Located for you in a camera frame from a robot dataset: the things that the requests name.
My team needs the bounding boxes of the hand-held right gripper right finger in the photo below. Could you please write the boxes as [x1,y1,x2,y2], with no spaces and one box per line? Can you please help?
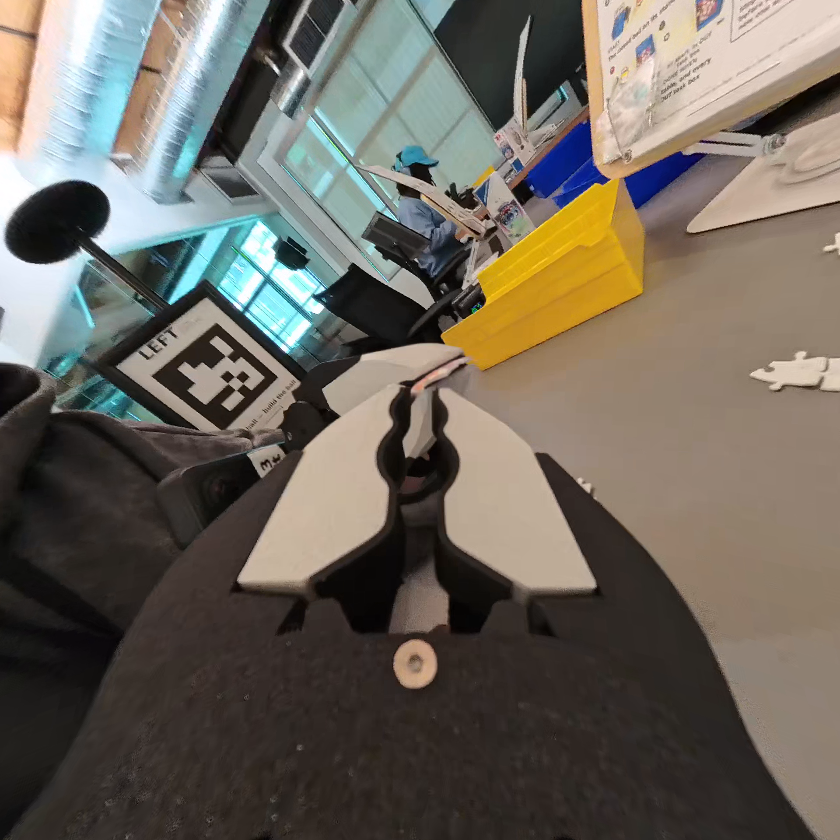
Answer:
[433,387,599,636]

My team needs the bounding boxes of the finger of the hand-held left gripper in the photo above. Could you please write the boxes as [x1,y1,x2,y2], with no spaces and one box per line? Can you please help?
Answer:
[400,390,439,460]
[322,344,471,419]

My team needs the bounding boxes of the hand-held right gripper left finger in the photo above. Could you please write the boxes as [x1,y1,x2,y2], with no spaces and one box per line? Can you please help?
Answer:
[236,386,413,634]

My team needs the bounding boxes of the person's left forearm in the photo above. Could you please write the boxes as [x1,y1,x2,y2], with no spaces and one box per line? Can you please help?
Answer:
[13,420,290,592]

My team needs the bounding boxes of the joined white puzzle pieces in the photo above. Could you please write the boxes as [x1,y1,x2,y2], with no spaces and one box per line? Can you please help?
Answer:
[750,351,840,393]

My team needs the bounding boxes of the dark office chairs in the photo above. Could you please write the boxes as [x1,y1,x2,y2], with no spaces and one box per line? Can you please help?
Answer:
[314,210,473,358]

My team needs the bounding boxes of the sign board with square marker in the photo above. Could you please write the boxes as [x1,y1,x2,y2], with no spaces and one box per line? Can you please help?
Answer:
[97,281,306,437]

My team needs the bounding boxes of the yellow box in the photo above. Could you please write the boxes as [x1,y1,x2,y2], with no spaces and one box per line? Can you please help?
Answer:
[441,177,645,371]

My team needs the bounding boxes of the small printed carton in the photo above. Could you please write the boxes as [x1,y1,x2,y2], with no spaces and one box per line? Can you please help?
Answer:
[492,125,536,165]
[486,174,534,238]

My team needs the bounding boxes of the blue plastic bin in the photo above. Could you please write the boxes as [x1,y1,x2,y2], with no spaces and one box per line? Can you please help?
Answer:
[525,118,700,210]

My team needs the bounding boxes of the round wooden table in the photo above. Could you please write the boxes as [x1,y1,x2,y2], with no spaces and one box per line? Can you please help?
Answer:
[581,0,840,179]

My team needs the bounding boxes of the black light stand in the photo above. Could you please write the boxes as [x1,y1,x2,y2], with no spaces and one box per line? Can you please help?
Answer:
[3,179,168,312]

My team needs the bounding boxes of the upright white strip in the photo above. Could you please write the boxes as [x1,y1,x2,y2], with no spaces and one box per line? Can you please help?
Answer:
[512,14,534,135]

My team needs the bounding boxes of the white air vent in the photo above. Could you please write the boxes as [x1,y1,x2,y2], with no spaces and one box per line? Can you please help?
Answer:
[282,0,358,70]

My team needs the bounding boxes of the printed instruction sheet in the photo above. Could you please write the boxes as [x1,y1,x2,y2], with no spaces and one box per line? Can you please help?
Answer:
[594,0,840,165]

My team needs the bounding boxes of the silver air duct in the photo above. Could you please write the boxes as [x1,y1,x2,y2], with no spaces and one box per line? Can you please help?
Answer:
[36,0,155,168]
[141,0,266,204]

